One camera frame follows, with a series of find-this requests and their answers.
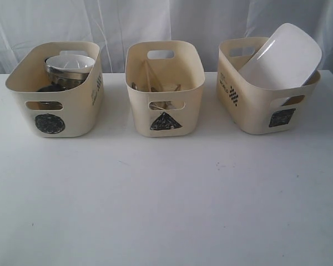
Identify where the steel table knife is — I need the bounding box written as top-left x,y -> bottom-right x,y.
174,84 -> 181,91

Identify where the wooden chopstick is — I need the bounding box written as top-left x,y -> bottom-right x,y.
144,60 -> 152,92
149,64 -> 163,92

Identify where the steel bowl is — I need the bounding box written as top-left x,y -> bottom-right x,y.
45,64 -> 89,89

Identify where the white ceramic bowl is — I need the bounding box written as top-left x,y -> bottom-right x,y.
46,54 -> 95,74

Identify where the steel mug with wire handle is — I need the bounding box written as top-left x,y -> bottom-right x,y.
37,83 -> 65,110

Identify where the white rectangular ceramic plate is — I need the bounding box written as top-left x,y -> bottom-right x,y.
239,23 -> 322,91

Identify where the steel flat-handled fork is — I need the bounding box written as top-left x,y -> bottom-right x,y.
150,86 -> 160,93

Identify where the cream bin with triangle mark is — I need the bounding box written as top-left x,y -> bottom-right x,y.
125,40 -> 205,137

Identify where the cream bin with square mark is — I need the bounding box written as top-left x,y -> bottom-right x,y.
216,37 -> 321,135

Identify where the cream bin with circle mark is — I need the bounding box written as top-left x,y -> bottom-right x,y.
6,42 -> 104,137

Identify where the white backdrop curtain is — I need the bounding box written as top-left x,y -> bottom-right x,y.
0,1 -> 333,74

